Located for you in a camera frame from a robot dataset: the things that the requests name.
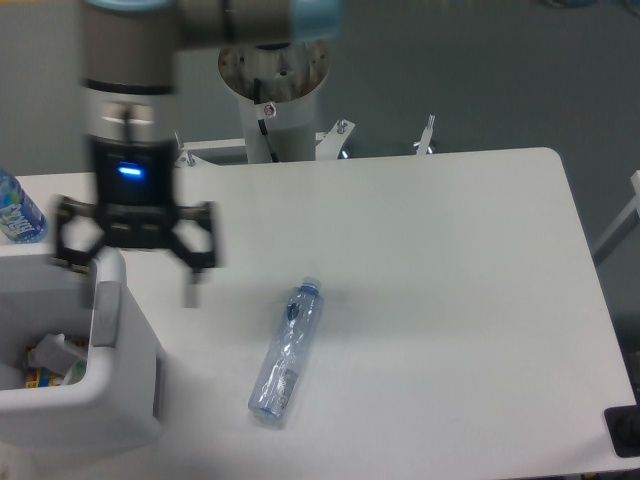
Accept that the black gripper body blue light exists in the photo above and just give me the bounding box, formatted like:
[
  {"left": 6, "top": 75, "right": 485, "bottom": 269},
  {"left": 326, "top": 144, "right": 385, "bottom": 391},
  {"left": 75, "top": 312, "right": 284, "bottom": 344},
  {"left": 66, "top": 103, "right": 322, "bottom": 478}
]
[{"left": 88, "top": 136, "right": 178, "bottom": 250}]

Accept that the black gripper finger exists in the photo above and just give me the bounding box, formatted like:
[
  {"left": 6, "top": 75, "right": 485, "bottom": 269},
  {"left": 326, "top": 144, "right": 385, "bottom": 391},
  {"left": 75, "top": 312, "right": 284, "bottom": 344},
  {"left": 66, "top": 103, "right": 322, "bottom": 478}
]
[
  {"left": 169, "top": 201, "right": 223, "bottom": 308},
  {"left": 48, "top": 194, "right": 109, "bottom": 309}
]

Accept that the clear plastic bottle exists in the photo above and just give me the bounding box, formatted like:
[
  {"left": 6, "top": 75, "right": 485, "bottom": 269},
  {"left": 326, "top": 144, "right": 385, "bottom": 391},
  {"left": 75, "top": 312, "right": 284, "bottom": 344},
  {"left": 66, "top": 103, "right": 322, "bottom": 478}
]
[{"left": 248, "top": 277, "right": 324, "bottom": 427}]

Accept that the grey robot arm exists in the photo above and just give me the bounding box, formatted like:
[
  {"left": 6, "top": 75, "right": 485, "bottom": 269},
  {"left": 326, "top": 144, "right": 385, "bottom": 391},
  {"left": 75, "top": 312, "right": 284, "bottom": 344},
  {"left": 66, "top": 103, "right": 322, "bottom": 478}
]
[{"left": 53, "top": 1, "right": 343, "bottom": 307}]

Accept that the colourful trash in bin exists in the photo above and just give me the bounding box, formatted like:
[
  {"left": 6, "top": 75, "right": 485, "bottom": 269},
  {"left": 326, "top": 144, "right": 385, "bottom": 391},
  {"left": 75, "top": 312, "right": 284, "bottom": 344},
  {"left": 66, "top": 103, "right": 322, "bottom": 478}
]
[{"left": 24, "top": 339, "right": 88, "bottom": 388}]

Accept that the white trash can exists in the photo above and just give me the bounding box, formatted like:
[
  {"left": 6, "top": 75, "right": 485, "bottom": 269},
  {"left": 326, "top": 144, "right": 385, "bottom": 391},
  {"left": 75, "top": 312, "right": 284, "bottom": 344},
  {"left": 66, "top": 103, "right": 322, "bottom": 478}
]
[{"left": 1, "top": 244, "right": 165, "bottom": 451}]

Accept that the blue labelled water bottle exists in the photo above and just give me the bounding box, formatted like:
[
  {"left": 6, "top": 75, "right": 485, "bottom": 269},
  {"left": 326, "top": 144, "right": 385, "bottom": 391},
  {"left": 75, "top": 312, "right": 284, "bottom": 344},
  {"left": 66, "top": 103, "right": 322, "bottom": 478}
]
[{"left": 1, "top": 169, "right": 48, "bottom": 244}]

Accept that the black clamp at table edge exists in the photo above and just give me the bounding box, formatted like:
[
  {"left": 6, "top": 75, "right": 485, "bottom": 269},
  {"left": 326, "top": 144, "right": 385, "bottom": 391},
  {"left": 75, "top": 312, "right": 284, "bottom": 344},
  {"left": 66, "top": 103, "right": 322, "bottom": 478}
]
[{"left": 604, "top": 405, "right": 639, "bottom": 458}]

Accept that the black cable on pedestal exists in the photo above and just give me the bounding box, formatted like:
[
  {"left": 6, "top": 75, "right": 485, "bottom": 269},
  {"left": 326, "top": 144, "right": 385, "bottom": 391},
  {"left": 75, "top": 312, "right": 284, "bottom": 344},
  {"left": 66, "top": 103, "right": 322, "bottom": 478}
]
[{"left": 252, "top": 78, "right": 280, "bottom": 164}]

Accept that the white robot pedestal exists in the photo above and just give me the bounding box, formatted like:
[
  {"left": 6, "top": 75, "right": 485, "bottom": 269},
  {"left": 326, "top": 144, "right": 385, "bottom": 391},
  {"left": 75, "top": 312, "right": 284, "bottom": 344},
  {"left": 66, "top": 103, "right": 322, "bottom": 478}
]
[{"left": 172, "top": 42, "right": 437, "bottom": 166}]

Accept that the white frame at right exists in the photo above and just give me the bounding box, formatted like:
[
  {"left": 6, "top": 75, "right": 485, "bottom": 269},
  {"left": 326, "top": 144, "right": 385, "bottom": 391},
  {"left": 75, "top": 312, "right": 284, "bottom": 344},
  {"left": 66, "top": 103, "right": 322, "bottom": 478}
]
[{"left": 592, "top": 171, "right": 639, "bottom": 267}]

